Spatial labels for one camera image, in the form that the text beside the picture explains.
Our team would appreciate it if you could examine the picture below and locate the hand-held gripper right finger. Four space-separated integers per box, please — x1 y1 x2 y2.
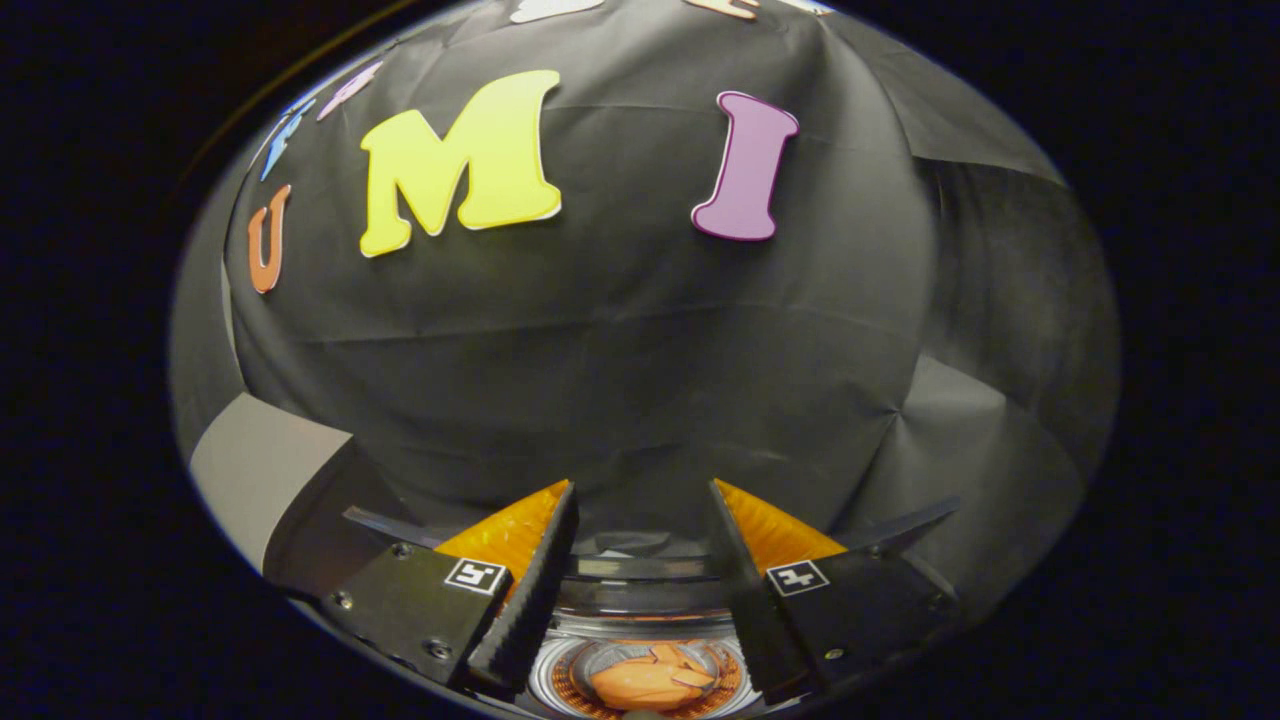
708 478 963 703

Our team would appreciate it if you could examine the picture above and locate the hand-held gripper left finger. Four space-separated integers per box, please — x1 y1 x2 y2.
320 479 581 693

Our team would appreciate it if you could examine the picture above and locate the grey washing machine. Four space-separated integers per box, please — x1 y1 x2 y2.
522 634 753 720

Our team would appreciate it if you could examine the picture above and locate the dark washing machine lid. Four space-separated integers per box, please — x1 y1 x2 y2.
265 440 963 643

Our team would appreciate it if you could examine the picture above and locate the yellow orange polo shirt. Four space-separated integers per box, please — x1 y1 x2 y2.
589 644 718 712

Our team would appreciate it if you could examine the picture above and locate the grey cabinet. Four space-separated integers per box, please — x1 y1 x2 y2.
188 392 353 573

